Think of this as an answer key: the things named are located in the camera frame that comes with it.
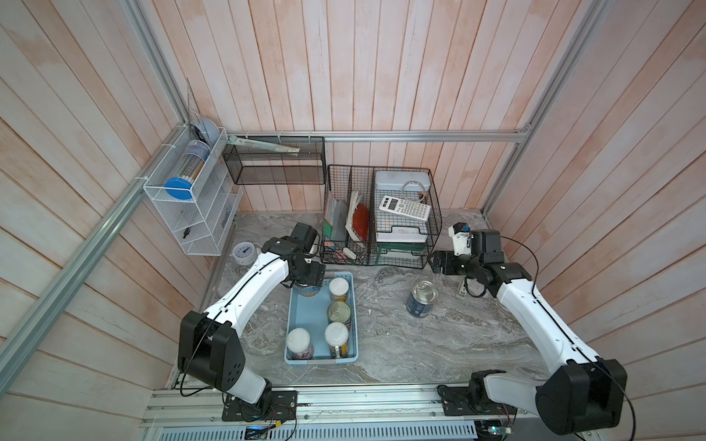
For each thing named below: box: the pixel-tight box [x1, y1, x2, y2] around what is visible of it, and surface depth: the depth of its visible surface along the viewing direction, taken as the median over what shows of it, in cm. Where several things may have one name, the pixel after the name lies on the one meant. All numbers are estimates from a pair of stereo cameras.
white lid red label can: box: [285, 327, 315, 361], surface depth 75 cm
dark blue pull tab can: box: [406, 280, 440, 318], surface depth 86 cm
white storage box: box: [375, 169, 432, 193], surface depth 100 cm
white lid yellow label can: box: [324, 321, 350, 360], surface depth 74 cm
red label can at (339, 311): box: [327, 301, 352, 328], surface depth 81 cm
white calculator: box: [378, 194, 432, 222], surface depth 94 cm
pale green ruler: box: [227, 135, 301, 157], surface depth 93 cm
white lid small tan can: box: [329, 277, 350, 303], surface depth 90 cm
